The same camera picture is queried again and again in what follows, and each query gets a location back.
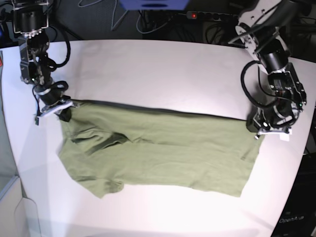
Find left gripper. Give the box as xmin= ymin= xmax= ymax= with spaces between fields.
xmin=246 ymin=105 xmax=300 ymax=140

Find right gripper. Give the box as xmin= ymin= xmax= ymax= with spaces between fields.
xmin=33 ymin=81 xmax=79 ymax=122

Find green T-shirt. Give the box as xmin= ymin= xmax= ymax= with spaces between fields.
xmin=59 ymin=102 xmax=262 ymax=198

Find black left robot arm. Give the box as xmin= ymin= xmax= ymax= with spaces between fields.
xmin=228 ymin=0 xmax=312 ymax=141

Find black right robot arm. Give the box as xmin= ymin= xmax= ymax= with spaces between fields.
xmin=11 ymin=0 xmax=77 ymax=124

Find black OpenArm case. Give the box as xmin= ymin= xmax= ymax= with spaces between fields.
xmin=272 ymin=153 xmax=316 ymax=237

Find black power strip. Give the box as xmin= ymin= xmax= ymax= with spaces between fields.
xmin=185 ymin=11 xmax=238 ymax=22

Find blue box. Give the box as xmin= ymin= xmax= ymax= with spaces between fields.
xmin=119 ymin=0 xmax=189 ymax=10

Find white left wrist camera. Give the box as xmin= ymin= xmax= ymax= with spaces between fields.
xmin=279 ymin=133 xmax=290 ymax=142

